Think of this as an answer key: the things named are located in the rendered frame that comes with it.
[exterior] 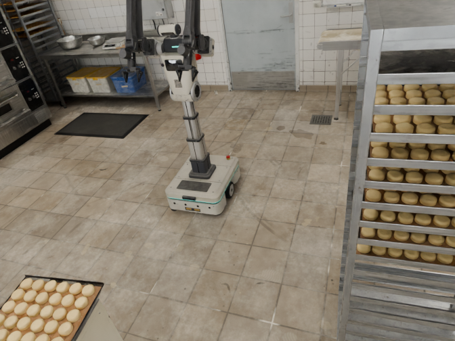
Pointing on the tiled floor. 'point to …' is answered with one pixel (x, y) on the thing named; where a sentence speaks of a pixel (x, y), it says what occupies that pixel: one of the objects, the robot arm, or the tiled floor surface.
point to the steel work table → (153, 89)
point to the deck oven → (17, 95)
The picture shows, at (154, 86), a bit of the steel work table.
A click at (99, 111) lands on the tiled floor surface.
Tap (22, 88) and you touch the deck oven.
